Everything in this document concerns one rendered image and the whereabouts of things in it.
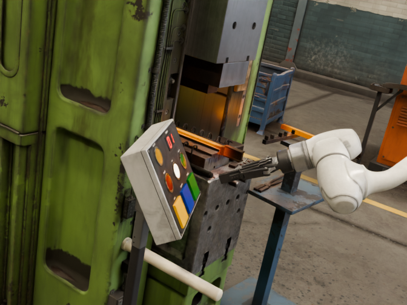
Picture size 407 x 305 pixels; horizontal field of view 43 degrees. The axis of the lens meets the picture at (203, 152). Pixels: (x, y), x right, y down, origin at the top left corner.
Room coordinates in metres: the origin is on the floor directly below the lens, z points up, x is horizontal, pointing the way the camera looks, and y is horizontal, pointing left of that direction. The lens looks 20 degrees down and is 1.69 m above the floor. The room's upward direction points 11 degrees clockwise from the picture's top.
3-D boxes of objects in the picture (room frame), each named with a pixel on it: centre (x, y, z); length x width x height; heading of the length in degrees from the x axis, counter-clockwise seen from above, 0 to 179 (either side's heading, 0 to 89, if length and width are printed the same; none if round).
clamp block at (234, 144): (2.17, -0.10, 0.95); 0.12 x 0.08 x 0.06; 59
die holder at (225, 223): (2.15, 0.10, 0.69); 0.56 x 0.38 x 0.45; 59
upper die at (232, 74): (2.09, 0.12, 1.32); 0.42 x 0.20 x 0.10; 59
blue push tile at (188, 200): (1.45, 0.03, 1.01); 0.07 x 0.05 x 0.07; 174
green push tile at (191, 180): (1.55, 0.02, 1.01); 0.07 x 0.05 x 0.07; 174
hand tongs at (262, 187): (2.53, -0.45, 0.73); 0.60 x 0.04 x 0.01; 148
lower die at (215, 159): (2.09, 0.12, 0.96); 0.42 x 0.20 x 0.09; 59
